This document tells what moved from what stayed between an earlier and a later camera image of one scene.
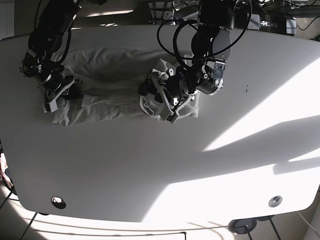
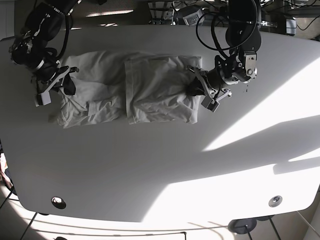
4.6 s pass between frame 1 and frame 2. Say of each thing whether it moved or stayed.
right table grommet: stayed
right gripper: moved
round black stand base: stayed
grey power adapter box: stayed
